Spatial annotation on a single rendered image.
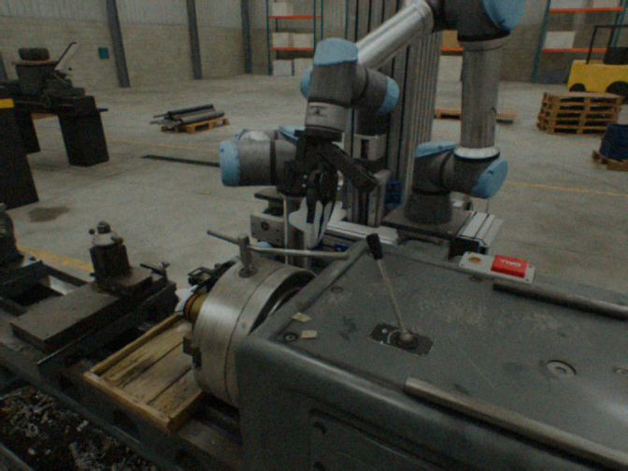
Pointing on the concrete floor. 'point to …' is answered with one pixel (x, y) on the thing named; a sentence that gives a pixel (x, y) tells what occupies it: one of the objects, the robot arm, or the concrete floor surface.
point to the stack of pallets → (578, 112)
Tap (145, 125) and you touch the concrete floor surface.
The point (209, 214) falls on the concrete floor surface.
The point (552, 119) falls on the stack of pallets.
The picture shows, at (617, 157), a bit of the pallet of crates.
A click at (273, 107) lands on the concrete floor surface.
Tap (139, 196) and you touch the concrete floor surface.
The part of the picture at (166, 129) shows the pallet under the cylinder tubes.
